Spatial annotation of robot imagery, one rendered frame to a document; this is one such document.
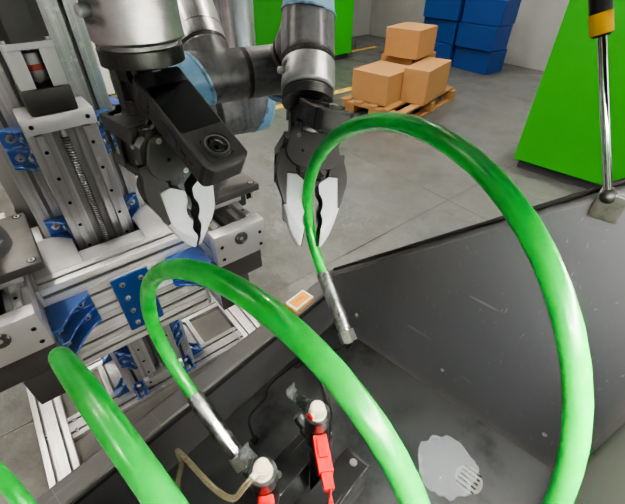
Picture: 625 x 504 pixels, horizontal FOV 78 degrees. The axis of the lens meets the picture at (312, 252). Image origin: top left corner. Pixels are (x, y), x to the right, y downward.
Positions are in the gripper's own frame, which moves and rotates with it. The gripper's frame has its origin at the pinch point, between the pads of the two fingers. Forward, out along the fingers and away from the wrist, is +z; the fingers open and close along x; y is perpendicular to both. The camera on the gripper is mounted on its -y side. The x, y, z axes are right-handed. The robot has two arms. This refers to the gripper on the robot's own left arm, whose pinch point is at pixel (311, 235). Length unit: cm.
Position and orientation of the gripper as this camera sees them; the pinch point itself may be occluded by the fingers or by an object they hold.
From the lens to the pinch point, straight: 49.2
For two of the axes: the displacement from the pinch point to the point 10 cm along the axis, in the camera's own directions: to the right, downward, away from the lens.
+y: -3.1, 1.0, 9.5
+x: -9.5, -0.4, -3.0
